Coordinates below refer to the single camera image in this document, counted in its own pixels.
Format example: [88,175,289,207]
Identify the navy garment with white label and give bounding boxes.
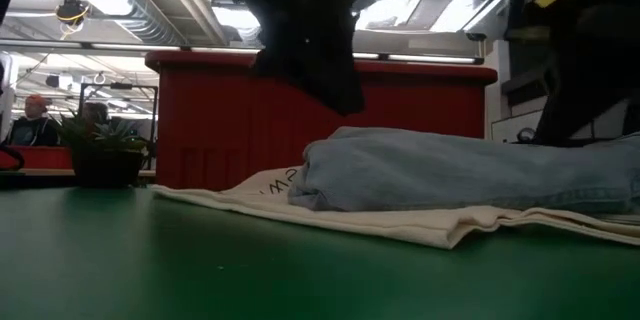
[219,0,401,116]

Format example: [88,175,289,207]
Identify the light blue denim jeans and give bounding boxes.
[288,126,640,215]

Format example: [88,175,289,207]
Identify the red plastic laundry basket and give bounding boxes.
[144,49,499,192]

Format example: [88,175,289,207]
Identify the white board panel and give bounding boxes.
[491,109,546,144]

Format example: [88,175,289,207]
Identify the cream printed tote bag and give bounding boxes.
[151,164,640,250]

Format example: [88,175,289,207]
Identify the black round ceiling device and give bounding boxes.
[53,0,92,27]

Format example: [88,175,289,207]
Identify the person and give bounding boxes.
[5,93,60,147]
[81,101,111,134]

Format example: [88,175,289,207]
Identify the small potted succulent plant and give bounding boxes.
[48,109,154,189]

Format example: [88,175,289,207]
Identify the green table mat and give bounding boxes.
[0,184,640,320]

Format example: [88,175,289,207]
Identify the red bench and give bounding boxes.
[0,143,75,170]

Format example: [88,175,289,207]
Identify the black cable loop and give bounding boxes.
[0,143,25,171]

